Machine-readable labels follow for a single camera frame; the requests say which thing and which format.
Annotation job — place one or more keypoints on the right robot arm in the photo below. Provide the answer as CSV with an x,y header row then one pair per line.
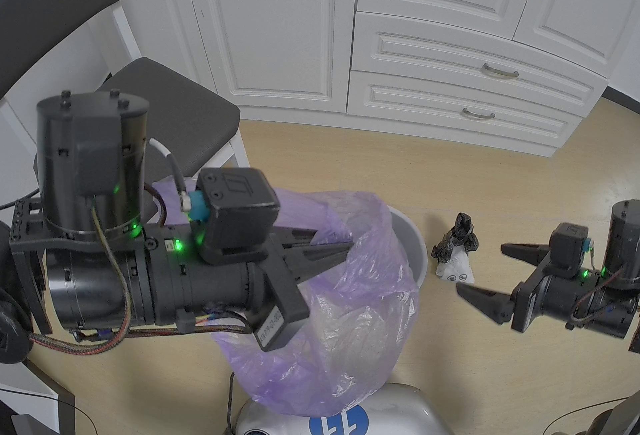
x,y
622,243

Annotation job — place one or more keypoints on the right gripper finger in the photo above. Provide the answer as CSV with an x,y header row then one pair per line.
x,y
525,254
487,305

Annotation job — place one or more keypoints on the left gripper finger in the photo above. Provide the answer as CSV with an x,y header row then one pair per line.
x,y
312,259
297,236

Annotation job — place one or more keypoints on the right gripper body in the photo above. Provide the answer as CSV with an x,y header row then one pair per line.
x,y
555,295

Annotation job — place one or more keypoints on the white trash bin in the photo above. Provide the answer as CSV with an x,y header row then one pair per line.
x,y
410,243

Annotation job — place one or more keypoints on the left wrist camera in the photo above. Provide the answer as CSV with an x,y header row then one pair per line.
x,y
235,208

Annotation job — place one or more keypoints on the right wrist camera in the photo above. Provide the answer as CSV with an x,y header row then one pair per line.
x,y
567,243

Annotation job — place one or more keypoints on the grey and white chair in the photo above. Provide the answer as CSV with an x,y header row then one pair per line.
x,y
165,108

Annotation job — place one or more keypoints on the crumpled black plastic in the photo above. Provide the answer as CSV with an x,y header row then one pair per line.
x,y
462,230

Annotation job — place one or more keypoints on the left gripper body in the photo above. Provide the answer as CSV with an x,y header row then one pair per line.
x,y
210,288

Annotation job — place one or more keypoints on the purple plastic bag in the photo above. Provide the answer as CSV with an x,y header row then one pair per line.
x,y
350,323

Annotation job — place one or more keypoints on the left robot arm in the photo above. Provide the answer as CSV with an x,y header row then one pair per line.
x,y
90,163

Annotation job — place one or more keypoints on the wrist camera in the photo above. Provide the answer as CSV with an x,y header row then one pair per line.
x,y
567,243
235,208

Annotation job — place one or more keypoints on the white printed wrapper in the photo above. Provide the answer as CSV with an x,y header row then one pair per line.
x,y
455,269

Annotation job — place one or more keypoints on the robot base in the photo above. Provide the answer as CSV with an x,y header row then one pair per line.
x,y
395,415

